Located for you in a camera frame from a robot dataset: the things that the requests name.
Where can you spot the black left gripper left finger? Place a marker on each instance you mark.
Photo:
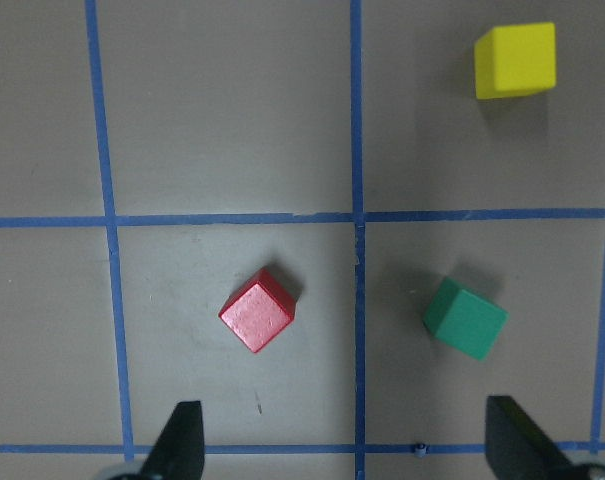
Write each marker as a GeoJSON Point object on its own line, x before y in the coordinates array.
{"type": "Point", "coordinates": [179, 450]}

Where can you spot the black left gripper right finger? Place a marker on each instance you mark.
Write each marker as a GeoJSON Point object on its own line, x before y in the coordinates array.
{"type": "Point", "coordinates": [517, 448]}

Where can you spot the red wooden block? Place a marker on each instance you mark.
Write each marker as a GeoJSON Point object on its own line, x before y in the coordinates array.
{"type": "Point", "coordinates": [259, 310]}

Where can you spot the green wooden block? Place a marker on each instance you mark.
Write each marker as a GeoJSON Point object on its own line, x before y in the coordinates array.
{"type": "Point", "coordinates": [464, 320]}

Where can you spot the yellow wooden block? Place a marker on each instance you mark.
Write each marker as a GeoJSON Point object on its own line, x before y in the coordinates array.
{"type": "Point", "coordinates": [515, 61]}

